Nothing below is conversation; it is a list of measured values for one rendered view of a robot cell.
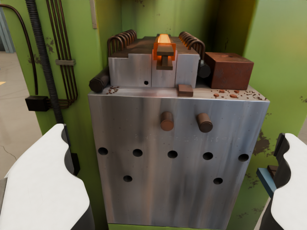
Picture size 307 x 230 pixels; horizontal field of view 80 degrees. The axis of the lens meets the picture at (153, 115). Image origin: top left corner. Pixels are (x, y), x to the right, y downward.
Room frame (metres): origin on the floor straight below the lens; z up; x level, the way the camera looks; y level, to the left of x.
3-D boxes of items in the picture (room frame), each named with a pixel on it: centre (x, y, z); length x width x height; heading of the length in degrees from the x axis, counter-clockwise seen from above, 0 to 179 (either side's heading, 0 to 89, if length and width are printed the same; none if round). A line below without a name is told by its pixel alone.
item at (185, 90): (0.38, -0.07, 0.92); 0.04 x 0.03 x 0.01; 176
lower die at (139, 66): (0.63, 0.00, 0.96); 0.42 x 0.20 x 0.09; 178
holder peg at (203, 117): (0.33, -0.11, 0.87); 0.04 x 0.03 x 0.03; 178
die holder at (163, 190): (0.63, -0.06, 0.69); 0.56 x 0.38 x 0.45; 178
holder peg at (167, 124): (0.33, -0.03, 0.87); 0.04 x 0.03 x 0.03; 178
